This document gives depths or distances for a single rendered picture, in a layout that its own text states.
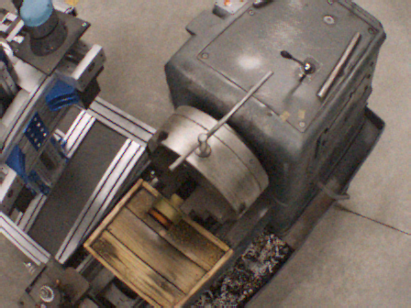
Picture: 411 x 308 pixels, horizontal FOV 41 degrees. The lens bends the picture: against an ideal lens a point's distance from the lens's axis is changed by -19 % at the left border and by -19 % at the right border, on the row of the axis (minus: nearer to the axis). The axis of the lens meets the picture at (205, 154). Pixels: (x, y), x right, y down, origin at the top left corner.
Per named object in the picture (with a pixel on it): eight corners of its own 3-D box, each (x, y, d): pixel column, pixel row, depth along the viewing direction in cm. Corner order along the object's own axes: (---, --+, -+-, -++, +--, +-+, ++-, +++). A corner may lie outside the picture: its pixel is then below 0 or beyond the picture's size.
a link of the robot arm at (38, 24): (34, 44, 176) (24, 24, 164) (22, 23, 181) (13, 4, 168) (63, 22, 178) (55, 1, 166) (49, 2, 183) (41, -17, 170)
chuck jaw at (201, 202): (206, 175, 172) (241, 200, 167) (210, 183, 176) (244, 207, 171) (178, 206, 169) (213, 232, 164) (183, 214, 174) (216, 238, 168)
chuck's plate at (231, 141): (180, 131, 196) (175, 88, 166) (263, 198, 189) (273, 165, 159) (172, 139, 195) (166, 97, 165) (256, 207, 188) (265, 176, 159)
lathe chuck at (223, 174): (172, 140, 195) (165, 97, 165) (256, 207, 189) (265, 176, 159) (151, 162, 193) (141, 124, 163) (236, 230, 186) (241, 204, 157)
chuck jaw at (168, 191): (187, 163, 176) (161, 132, 170) (197, 167, 172) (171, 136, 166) (160, 193, 173) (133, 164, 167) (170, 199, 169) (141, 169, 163)
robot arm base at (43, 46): (23, 48, 188) (16, 34, 179) (49, 16, 192) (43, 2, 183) (49, 61, 184) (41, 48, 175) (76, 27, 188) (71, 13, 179)
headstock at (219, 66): (278, 8, 220) (276, -48, 184) (379, 81, 206) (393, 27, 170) (168, 117, 206) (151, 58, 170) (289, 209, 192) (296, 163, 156)
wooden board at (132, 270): (142, 181, 199) (140, 177, 195) (235, 253, 188) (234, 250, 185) (85, 247, 192) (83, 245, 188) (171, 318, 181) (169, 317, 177)
